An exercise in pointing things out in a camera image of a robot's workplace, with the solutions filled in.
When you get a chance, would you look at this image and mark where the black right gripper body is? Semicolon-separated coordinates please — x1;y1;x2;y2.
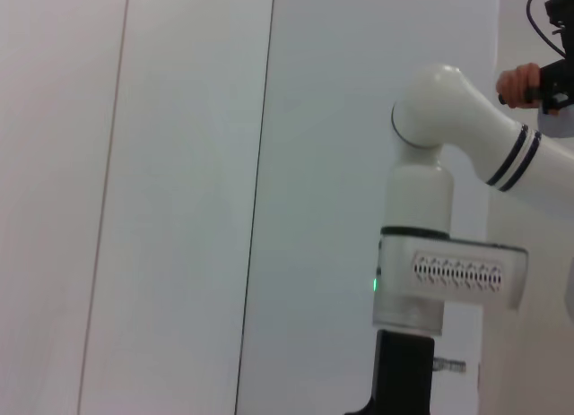
344;328;437;415

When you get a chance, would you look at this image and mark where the silver knurled connector post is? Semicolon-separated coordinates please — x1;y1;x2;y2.
432;356;467;375

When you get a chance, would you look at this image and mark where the person hand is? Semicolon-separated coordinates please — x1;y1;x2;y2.
496;62;543;108

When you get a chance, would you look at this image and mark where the black teleoperation handle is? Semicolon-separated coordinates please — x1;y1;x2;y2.
526;0;574;117

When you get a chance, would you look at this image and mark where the black handle cable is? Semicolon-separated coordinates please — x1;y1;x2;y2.
526;0;567;58

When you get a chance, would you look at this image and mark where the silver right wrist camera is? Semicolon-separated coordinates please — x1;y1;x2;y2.
378;234;529;311

